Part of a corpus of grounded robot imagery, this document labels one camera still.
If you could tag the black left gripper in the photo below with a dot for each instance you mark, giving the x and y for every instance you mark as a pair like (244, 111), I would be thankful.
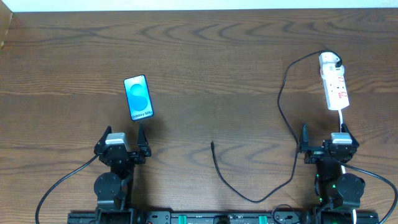
(123, 152)

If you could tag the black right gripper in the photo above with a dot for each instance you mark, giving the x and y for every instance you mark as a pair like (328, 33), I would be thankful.
(325, 149)

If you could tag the blue Galaxy smartphone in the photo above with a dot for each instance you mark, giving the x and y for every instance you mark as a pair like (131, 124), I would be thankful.
(138, 98)

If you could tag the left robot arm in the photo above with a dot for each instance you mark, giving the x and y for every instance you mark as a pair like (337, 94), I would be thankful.
(113, 188)

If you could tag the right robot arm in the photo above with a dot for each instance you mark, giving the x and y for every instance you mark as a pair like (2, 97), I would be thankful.
(339, 192)

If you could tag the white charger plug adapter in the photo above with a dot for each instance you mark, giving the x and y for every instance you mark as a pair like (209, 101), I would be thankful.
(329, 57)

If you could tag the white power strip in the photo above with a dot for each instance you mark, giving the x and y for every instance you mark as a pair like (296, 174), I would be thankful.
(334, 85)

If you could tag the brown cardboard panel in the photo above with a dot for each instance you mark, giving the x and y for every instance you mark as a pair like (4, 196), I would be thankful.
(5, 20)

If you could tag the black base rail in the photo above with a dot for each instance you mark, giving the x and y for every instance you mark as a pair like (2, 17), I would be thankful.
(163, 217)

